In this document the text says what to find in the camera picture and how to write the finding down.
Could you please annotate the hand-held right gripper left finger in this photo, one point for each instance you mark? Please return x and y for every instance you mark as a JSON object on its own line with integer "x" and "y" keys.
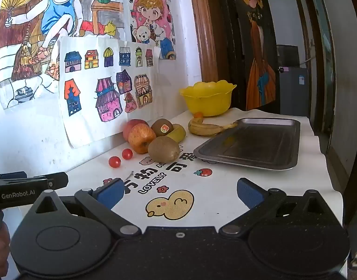
{"x": 111, "y": 194}

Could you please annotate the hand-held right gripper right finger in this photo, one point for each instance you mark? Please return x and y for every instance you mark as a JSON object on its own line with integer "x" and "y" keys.
{"x": 248, "y": 194}

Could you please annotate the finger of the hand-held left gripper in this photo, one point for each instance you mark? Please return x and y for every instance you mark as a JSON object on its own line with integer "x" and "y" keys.
{"x": 12, "y": 175}
{"x": 57, "y": 180}

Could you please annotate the red cherry tomato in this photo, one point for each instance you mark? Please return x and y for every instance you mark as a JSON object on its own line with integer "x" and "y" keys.
{"x": 127, "y": 153}
{"x": 114, "y": 161}

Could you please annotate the metal tray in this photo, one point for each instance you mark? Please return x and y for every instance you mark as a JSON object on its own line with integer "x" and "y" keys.
{"x": 254, "y": 143}

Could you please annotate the red yellow striped apple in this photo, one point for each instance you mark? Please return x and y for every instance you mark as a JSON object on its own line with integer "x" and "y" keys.
{"x": 140, "y": 140}

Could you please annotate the plain brown kiwi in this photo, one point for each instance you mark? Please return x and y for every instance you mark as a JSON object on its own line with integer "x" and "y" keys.
{"x": 164, "y": 150}

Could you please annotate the ripe spotted banana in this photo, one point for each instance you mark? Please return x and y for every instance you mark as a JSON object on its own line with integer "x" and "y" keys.
{"x": 204, "y": 129}

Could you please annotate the kiwi with sticker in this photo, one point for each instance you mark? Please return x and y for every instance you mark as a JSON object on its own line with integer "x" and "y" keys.
{"x": 159, "y": 127}

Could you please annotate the person's left hand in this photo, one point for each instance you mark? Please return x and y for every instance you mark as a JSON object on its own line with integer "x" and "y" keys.
{"x": 2, "y": 262}

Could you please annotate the small dry twig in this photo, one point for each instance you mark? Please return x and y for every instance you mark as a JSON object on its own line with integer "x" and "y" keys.
{"x": 129, "y": 176}

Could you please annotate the colourful houses drawing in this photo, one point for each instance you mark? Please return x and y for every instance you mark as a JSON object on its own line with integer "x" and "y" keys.
{"x": 108, "y": 99}

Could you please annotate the yellow scalloped plastic bowl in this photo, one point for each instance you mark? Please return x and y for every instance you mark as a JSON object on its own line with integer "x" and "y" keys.
{"x": 207, "y": 102}

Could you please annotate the grey refrigerator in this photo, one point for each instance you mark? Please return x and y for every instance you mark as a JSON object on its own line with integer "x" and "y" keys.
{"x": 292, "y": 93}

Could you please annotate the dark door with painted figure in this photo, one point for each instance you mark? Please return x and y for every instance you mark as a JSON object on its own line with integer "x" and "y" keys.
{"x": 260, "y": 64}

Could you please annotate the black box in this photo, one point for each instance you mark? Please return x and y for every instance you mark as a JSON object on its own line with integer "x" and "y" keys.
{"x": 287, "y": 55}

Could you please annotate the glass panel side door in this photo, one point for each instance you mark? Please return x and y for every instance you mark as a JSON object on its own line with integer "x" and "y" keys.
{"x": 322, "y": 49}

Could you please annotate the boy with fan drawing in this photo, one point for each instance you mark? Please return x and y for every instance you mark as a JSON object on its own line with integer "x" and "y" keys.
{"x": 59, "y": 8}

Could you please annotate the girl with bear drawing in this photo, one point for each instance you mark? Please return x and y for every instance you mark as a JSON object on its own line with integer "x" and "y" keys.
{"x": 149, "y": 11}

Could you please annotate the wooden door frame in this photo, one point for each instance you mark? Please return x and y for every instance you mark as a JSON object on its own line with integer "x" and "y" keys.
{"x": 204, "y": 35}

